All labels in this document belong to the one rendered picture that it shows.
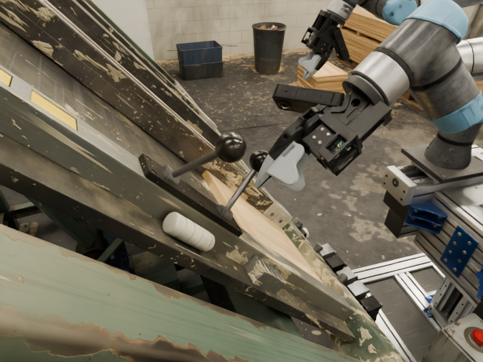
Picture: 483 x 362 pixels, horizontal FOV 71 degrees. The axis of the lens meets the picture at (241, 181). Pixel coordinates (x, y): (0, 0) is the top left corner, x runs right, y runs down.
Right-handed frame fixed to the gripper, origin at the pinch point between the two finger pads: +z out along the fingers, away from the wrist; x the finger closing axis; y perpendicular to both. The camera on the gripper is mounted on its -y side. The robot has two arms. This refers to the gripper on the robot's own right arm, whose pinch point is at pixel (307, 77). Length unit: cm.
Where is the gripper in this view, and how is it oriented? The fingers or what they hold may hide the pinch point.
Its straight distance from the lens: 124.1
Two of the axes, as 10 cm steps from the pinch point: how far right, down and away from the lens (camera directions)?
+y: -8.5, -2.3, -4.6
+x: 2.7, 5.7, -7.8
